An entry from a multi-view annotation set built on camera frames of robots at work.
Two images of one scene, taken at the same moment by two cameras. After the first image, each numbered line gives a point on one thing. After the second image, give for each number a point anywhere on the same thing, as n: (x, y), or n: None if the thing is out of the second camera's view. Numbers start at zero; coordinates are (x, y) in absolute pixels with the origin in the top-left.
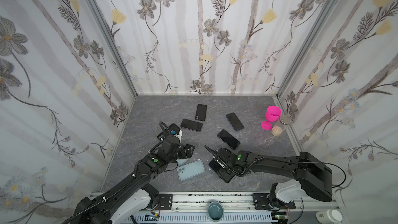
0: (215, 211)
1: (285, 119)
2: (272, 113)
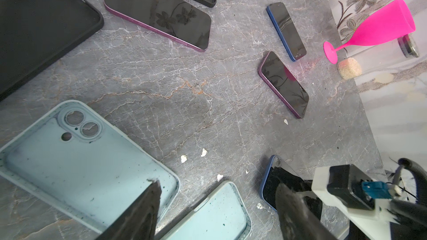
0: None
1: (353, 66)
2: (393, 21)
